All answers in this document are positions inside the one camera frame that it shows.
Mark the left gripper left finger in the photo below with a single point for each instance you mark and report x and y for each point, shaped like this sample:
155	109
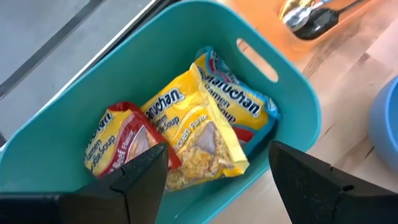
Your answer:
93	205

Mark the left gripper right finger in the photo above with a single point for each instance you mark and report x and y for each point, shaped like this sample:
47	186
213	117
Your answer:
311	196

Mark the red Maruchan ramen packet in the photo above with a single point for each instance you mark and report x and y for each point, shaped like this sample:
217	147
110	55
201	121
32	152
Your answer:
109	140

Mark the blue Maruchan ramen packet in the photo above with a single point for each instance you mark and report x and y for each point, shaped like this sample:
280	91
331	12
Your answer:
245	105

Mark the yellow Maruchan ramen packet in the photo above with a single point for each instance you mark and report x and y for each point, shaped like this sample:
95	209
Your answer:
186	124

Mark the black spoon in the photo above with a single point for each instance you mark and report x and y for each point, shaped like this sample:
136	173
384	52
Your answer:
320	25

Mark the gold spoon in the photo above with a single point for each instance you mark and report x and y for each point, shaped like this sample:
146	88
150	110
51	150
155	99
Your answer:
290	7

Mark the blue bowl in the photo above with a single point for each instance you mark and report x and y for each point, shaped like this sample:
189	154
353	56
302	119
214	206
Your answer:
385	124

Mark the teal plastic bin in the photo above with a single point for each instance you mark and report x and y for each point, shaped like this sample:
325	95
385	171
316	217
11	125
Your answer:
140	62

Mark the orange plastic tray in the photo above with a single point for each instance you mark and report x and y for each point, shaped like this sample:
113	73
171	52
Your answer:
264	18

